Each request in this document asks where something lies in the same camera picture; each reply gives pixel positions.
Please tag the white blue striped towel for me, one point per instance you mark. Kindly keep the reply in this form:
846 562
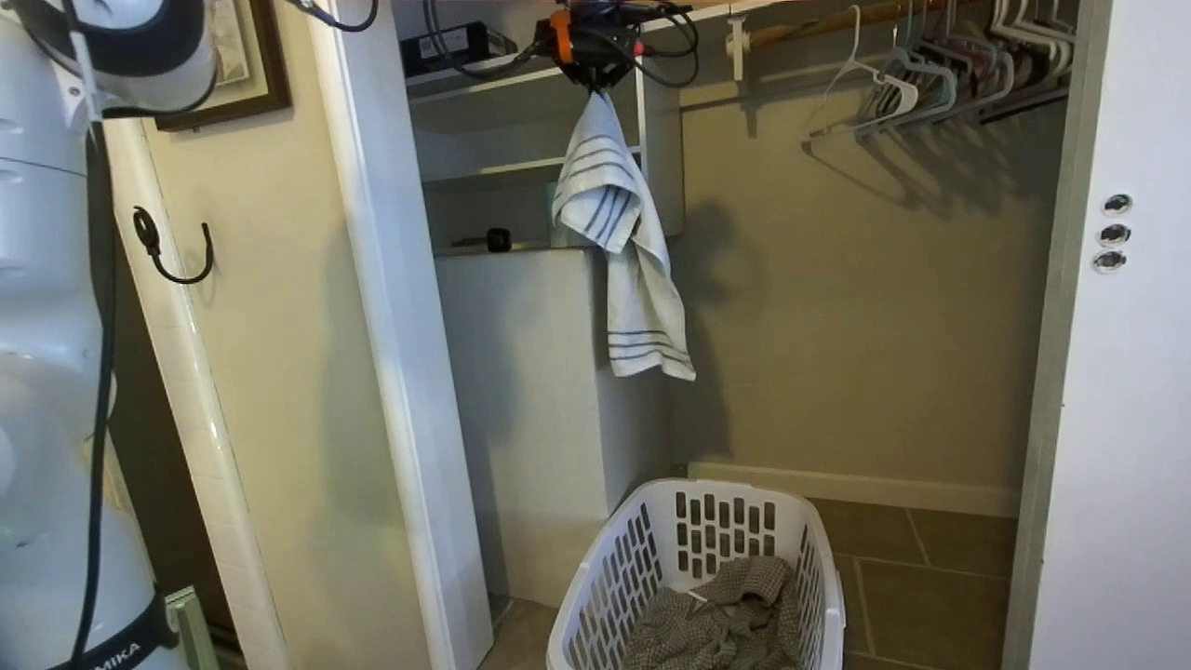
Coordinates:
603 199

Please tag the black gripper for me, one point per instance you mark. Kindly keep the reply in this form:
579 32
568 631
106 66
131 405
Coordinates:
589 42

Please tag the white closet shelf unit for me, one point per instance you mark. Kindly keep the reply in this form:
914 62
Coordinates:
491 152

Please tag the grey checkered cloth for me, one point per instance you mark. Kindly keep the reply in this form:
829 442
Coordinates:
742 619

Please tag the white plastic laundry basket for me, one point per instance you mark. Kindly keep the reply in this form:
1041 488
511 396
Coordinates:
677 533

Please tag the framed picture on wall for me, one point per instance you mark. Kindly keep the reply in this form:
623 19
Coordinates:
250 77

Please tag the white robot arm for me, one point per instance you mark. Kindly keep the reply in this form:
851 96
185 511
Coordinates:
64 72

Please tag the small black object on cabinet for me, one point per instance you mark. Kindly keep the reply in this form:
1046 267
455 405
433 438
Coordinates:
496 238

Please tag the wooden closet rod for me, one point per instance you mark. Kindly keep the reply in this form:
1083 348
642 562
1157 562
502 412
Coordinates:
748 40

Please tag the white closet cabinet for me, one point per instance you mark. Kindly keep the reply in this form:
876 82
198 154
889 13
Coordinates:
553 438

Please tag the white right closet door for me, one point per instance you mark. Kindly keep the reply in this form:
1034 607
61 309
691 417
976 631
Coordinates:
1103 544

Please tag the black box on shelf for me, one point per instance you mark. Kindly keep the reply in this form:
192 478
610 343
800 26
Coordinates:
464 42

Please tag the white plastic hangers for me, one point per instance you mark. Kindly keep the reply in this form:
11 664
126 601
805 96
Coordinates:
944 77

